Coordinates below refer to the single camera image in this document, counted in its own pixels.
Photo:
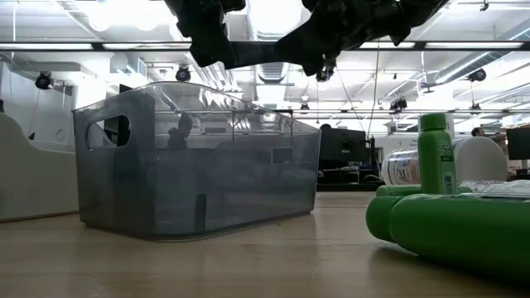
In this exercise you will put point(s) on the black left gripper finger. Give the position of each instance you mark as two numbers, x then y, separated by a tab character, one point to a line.
256	60

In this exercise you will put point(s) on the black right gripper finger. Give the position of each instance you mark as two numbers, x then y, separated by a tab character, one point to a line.
304	47

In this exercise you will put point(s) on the green travel bottle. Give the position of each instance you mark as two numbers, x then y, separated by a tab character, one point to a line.
435	165
455	232
397	190

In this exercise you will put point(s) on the cotton balls bag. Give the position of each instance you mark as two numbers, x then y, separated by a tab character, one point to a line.
497	188

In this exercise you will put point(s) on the black ceiling spotlight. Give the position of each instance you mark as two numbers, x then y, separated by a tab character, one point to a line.
477	75
43	80
183	74
398	104
325	74

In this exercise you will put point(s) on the black computer monitor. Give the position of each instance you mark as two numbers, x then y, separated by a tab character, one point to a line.
343	145
519	142

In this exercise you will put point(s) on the large smoky grey bin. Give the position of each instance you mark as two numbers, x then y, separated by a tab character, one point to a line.
232	186

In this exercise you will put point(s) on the black desk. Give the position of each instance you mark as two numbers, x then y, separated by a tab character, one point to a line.
343	178

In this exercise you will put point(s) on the person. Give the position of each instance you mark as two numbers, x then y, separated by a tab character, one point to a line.
478	131

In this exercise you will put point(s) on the white wipes canister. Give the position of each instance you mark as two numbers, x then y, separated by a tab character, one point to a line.
480	159

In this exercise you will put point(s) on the clear frosted plastic bin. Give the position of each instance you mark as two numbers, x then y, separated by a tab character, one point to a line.
33	182

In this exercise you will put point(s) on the black metal frame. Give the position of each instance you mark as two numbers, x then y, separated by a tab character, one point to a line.
98	46

